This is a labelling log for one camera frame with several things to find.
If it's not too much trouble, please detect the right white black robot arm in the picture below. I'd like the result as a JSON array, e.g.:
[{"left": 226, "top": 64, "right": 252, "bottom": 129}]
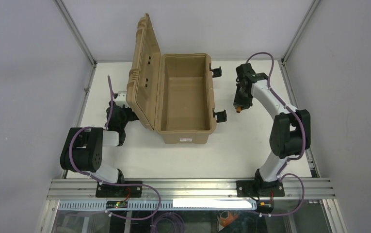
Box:
[{"left": 233, "top": 63, "right": 310, "bottom": 192}]

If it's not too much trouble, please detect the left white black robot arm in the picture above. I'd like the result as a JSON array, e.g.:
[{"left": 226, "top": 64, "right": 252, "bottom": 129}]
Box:
[{"left": 60, "top": 100, "right": 138, "bottom": 184}]

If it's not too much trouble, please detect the tan plastic tool case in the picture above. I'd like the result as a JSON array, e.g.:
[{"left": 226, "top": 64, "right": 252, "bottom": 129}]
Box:
[{"left": 126, "top": 14, "right": 226, "bottom": 144}]

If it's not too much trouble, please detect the orange object under table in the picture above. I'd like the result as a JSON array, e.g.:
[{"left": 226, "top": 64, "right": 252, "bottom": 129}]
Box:
[{"left": 218, "top": 211, "right": 239, "bottom": 228}]

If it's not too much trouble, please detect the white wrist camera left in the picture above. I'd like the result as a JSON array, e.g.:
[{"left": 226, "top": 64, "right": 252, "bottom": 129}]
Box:
[{"left": 113, "top": 91, "right": 129, "bottom": 107}]

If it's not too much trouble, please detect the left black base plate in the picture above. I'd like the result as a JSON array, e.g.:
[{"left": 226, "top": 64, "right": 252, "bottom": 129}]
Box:
[{"left": 95, "top": 180, "right": 143, "bottom": 198}]

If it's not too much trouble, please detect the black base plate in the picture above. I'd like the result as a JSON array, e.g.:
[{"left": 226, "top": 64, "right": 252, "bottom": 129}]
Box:
[
  {"left": 95, "top": 180, "right": 143, "bottom": 198},
  {"left": 236, "top": 179, "right": 285, "bottom": 198}
]

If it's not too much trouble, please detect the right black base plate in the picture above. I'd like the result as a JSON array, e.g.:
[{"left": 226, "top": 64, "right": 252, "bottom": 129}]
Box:
[{"left": 236, "top": 179, "right": 285, "bottom": 198}]

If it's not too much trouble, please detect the aluminium mounting rail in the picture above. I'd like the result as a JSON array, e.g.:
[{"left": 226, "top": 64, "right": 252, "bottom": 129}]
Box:
[{"left": 47, "top": 178, "right": 336, "bottom": 200}]

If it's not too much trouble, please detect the coiled purple cable below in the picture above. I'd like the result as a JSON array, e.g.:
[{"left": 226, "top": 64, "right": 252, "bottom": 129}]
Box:
[{"left": 150, "top": 211, "right": 186, "bottom": 233}]

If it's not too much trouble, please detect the white slotted cable duct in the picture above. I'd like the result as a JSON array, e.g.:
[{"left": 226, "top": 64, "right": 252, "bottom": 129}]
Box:
[{"left": 58, "top": 199, "right": 257, "bottom": 212}]

